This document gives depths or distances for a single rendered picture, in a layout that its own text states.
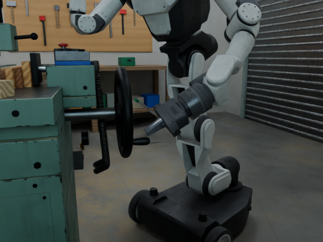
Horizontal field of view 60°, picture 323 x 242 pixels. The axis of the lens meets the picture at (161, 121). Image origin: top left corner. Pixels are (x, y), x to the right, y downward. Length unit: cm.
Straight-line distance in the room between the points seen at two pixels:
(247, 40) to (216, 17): 409
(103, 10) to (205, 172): 96
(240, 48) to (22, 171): 69
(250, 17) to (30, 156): 74
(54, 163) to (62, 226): 17
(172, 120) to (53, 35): 358
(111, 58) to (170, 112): 358
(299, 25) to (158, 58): 202
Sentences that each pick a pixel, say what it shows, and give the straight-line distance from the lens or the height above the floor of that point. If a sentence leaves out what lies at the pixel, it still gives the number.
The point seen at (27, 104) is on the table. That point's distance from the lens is 65.
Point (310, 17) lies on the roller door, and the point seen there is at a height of 143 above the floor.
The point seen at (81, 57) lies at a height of 98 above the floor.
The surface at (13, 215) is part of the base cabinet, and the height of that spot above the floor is 62.
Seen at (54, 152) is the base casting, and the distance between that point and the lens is 70.
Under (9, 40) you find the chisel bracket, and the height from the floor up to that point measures 103.
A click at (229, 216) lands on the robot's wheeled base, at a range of 158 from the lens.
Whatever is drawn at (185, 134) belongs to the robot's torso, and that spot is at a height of 59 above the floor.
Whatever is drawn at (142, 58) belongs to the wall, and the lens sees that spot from 446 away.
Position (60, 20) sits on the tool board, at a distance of 427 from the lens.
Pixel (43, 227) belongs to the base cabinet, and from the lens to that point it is 78.
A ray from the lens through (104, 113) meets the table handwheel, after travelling 88.
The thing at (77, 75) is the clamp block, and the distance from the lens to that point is 86.
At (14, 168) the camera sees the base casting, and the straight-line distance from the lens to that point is 73.
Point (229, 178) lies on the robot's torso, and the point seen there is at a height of 29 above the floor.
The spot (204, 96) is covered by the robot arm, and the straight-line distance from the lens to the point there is 80.
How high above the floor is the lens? 99
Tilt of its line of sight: 13 degrees down
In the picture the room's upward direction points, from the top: straight up
